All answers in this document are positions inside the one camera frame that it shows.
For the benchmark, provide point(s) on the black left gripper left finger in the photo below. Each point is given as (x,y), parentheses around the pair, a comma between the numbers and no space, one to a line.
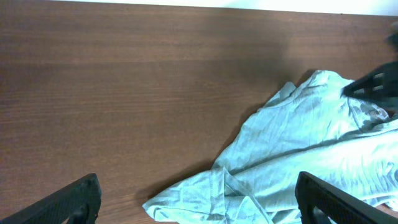
(78,202)

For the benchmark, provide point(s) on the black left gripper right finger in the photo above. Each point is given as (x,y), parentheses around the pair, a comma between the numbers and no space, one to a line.
(320,202)

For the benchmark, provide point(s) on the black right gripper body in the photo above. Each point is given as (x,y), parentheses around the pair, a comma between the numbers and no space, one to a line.
(378,87)

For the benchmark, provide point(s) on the light teal t-shirt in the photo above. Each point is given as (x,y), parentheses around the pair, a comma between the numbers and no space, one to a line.
(349,143)

